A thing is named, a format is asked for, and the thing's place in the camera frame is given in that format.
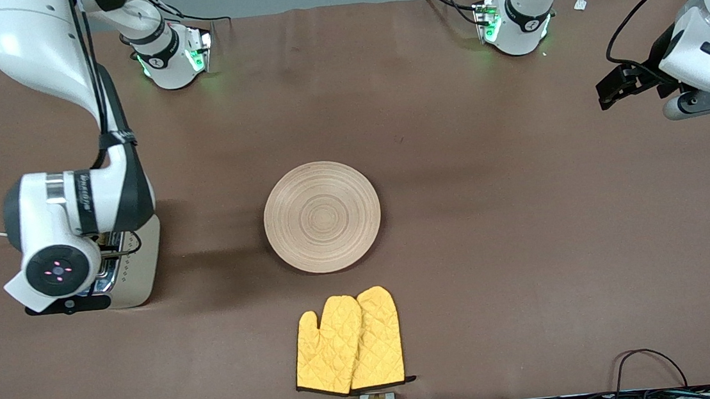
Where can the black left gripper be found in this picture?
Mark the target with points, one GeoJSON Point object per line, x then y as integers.
{"type": "Point", "coordinates": [656, 69]}

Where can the round light wooden plate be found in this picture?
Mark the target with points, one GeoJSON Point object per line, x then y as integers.
{"type": "Point", "coordinates": [319, 190]}

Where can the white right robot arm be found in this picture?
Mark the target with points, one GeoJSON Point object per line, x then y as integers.
{"type": "Point", "coordinates": [40, 53]}

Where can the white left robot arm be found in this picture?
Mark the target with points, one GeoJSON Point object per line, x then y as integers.
{"type": "Point", "coordinates": [529, 23]}

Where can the beige toaster with chrome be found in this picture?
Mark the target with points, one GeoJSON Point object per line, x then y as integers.
{"type": "Point", "coordinates": [142, 269]}

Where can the white paper scrap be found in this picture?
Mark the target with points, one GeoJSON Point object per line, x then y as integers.
{"type": "Point", "coordinates": [581, 3]}

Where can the brown table cover mat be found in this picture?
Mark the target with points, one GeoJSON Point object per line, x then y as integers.
{"type": "Point", "coordinates": [526, 242]}

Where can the yellow sponge with black edge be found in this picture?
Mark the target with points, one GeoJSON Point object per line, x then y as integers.
{"type": "Point", "coordinates": [380, 339]}

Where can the yellow quilted oven mitt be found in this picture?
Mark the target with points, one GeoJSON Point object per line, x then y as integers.
{"type": "Point", "coordinates": [326, 350]}

